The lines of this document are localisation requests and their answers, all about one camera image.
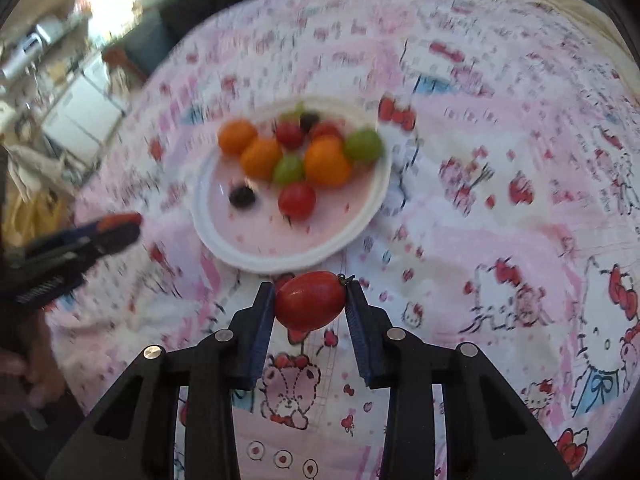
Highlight orange tangerine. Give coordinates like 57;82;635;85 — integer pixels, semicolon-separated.
304;136;352;188
217;118;258;157
240;138;283;181

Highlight red cherry tomato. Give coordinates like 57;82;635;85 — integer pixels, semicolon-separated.
274;271;346;333
273;122;306;151
278;182;317;222

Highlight green grape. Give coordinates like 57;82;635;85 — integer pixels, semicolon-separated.
272;154;305;186
344;128;384;164

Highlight person's left hand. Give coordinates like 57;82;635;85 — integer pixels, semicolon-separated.
1;310;66;419

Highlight white kitchen cabinets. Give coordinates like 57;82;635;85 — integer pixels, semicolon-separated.
41;53;128;166

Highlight pink strawberry pattern plate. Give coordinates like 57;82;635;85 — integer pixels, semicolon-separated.
192;96;392;274

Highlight white water heater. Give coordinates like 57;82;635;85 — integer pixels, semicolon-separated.
1;32;48;80

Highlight pink Hello Kitty bedsheet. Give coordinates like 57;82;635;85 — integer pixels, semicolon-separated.
49;0;639;472

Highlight teal orange bed frame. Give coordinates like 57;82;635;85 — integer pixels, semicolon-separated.
101;12;179;81

